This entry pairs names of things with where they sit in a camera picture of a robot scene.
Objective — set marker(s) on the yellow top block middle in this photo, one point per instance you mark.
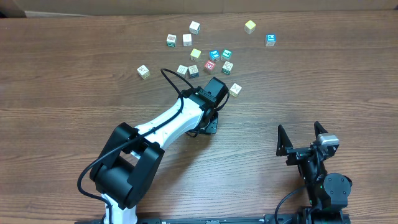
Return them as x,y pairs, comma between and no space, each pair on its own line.
195,55

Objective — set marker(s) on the cream block brown drawing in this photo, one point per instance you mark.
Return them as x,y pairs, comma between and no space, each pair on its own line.
143,71

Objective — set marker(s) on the blue top wooden block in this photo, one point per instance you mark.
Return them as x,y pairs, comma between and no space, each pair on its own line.
214,55

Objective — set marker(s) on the red top wooden block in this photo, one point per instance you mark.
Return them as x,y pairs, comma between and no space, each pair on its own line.
209,67

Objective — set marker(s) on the cream block green side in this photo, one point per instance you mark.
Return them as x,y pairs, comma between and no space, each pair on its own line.
227,67

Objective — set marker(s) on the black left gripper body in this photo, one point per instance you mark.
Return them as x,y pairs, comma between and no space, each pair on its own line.
211,126

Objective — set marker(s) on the blue top block far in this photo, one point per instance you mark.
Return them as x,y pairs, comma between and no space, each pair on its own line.
270,40

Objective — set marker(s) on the cream umbrella wooden block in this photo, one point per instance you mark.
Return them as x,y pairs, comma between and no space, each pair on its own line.
235,90

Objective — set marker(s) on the plain cream wooden block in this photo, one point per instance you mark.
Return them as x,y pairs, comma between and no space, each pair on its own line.
187,40

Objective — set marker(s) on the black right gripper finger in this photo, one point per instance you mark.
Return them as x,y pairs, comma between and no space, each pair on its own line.
319,129
284,145

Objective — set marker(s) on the yellow block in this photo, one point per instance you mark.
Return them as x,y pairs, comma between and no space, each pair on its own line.
195,55
249,27

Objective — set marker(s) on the cream block top row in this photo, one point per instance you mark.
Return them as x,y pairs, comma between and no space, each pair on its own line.
194,27

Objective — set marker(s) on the cream block blue letter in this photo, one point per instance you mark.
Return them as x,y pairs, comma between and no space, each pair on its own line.
193,71

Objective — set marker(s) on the yellow top block far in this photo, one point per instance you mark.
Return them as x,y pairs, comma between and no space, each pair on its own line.
249,27

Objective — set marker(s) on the cream block red letter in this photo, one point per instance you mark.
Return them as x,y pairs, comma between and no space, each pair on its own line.
182,70

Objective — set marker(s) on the cream block green letter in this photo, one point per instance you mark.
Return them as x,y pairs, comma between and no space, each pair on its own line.
171,40

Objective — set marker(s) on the brown cardboard backdrop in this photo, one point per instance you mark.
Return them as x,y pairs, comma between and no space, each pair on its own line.
41,8

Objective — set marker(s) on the green top wooden block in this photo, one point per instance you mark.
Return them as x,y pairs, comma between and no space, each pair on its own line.
226,55

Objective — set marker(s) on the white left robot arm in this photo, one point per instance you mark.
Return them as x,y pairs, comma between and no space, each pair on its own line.
131,157

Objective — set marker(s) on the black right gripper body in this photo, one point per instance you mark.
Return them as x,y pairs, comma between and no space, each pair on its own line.
301,153

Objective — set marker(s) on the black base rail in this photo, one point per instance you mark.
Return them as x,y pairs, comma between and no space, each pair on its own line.
266,219

